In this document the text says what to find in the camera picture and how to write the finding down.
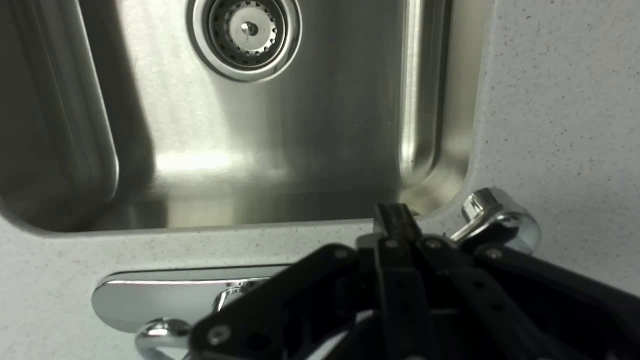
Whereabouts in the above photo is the stainless steel sink basin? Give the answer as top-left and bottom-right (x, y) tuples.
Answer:
(0, 0), (497, 233)

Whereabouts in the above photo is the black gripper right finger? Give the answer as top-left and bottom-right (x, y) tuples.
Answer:
(417, 239), (586, 360)

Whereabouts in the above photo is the sink drain strainer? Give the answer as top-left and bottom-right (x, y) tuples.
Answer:
(185, 0), (303, 85)

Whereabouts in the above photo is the chrome faucet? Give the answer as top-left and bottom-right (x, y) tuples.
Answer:
(89, 186), (543, 360)

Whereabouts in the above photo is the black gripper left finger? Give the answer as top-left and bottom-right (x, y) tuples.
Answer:
(373, 205), (436, 360)

